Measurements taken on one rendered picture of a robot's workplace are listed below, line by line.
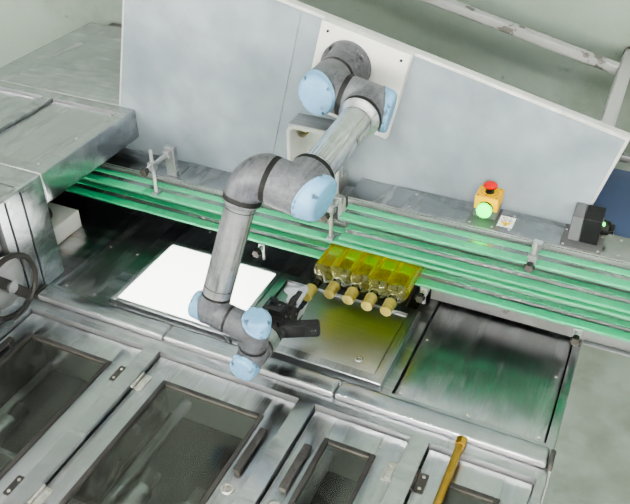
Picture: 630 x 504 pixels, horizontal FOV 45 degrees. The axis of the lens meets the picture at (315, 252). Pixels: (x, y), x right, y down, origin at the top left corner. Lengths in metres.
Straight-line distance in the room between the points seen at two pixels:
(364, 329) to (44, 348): 0.95
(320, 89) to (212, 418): 0.92
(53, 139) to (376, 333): 1.24
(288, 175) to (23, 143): 1.20
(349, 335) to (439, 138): 0.63
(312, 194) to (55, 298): 1.10
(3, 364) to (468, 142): 1.49
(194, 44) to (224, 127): 0.29
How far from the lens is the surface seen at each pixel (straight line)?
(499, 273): 2.23
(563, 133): 2.20
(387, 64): 2.22
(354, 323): 2.30
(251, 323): 1.88
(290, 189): 1.72
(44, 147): 2.65
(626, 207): 2.50
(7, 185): 2.46
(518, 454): 2.02
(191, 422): 2.11
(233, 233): 1.83
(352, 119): 1.95
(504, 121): 2.21
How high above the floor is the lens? 2.72
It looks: 47 degrees down
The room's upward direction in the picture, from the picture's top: 142 degrees counter-clockwise
